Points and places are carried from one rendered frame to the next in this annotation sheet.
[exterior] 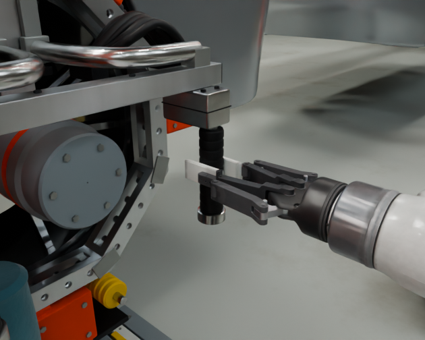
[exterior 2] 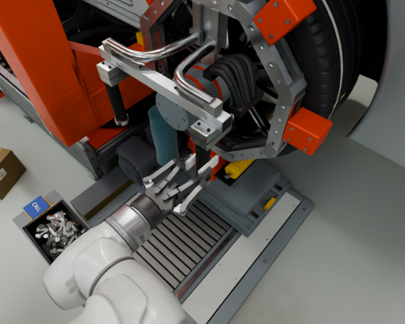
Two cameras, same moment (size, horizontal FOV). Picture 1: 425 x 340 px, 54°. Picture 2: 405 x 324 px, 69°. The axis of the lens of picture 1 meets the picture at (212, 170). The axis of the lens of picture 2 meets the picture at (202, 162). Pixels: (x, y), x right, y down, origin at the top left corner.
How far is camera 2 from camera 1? 79 cm
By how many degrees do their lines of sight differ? 72
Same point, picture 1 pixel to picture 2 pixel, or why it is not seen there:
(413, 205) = (100, 230)
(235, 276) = (387, 291)
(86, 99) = (148, 81)
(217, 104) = (197, 135)
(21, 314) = (157, 128)
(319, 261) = not seen: outside the picture
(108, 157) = (179, 110)
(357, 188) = (126, 211)
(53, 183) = (159, 100)
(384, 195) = (114, 221)
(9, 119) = (126, 69)
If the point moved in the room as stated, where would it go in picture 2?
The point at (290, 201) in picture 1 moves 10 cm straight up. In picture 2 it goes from (148, 191) to (141, 165)
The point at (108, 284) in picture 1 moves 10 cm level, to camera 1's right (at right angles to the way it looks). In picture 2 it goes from (231, 166) to (232, 189)
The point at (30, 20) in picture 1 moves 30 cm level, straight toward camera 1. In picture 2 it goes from (213, 29) to (87, 56)
